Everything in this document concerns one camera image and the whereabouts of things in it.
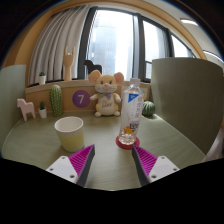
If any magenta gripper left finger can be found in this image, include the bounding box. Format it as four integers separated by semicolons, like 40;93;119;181
47;145;95;187

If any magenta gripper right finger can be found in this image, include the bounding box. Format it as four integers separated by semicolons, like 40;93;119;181
132;145;179;186

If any clear plastic water bottle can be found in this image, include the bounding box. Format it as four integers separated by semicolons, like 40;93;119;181
118;78;143;145

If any red round coaster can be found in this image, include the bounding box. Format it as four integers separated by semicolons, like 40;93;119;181
116;136;140;150

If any pale yellow paper cup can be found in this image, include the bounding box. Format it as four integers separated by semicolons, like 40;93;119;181
54;116;84;152

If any round green ceramic cactus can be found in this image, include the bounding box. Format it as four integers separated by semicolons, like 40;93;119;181
142;101;155;117

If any small potted plant on table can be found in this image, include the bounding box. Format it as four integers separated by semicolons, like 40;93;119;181
38;101;47;119

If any purple number seven disc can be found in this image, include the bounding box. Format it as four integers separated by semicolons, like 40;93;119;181
72;90;90;108

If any plush mouse toy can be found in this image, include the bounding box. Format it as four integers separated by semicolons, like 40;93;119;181
89;70;124;117

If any pink wooden horse figure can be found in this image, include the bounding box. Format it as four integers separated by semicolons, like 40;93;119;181
17;99;36;120

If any tall green ceramic cactus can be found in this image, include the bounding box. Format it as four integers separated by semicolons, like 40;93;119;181
49;85;63;116

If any right green partition panel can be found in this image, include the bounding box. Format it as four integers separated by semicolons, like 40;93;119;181
151;58;224;154

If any green partition panel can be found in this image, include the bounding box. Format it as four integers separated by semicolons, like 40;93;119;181
151;58;224;154
0;65;26;151

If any small potted plant on ledge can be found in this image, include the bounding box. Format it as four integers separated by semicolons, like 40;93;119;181
39;71;46;85

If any black horse figure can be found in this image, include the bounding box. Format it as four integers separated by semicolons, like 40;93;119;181
84;60;102;73

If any left green partition panel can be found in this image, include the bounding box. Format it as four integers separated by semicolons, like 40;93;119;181
0;65;26;151

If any wooden hand sculpture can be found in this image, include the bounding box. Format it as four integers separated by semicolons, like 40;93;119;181
63;47;75;81

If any grey window curtain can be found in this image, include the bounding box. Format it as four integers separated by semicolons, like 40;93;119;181
28;5;90;85

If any white wall socket left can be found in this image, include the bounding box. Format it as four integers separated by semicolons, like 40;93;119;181
141;88;148;101

